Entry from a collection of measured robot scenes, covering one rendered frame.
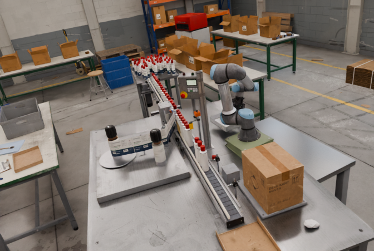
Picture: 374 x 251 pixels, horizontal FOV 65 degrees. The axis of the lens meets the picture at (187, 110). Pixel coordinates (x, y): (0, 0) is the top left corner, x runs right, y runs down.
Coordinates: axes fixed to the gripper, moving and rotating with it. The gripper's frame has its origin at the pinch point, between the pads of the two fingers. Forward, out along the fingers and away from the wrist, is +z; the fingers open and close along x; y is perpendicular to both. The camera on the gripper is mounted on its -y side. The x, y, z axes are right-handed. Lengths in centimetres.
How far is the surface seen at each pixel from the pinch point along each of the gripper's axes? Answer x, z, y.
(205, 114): -45.0, -11.1, 15.3
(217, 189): -66, 21, 68
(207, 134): -40.9, 6.4, 15.2
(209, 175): -62, 20, 52
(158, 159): -86, 19, 18
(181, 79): -64, -38, 6
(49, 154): -152, 50, -82
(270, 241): -64, 26, 114
